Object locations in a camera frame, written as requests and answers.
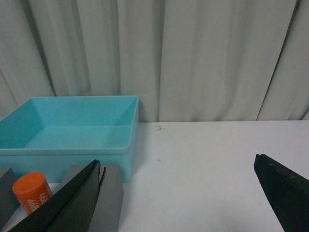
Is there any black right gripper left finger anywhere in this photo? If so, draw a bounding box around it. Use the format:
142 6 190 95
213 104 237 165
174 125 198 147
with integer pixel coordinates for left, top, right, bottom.
10 159 102 232

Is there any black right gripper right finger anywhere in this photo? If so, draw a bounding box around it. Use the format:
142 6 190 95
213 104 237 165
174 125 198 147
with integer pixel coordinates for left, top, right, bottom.
253 154 309 232

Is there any gray cube with square recess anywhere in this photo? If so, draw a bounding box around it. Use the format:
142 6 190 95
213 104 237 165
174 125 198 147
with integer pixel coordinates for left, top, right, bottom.
61 164 124 232

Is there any orange cylinder with white numbers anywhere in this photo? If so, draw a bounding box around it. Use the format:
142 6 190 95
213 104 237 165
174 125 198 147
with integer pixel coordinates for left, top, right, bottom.
13 172 53 215

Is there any gray cube with round hole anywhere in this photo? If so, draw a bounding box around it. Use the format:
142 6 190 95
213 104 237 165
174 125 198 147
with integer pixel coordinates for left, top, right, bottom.
0 167 20 229

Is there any light blue plastic box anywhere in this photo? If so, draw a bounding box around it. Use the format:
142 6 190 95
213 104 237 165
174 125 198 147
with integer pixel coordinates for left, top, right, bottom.
0 96 139 183

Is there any white pleated curtain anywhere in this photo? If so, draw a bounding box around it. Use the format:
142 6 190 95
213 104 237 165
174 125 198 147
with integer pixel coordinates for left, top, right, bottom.
0 0 309 122

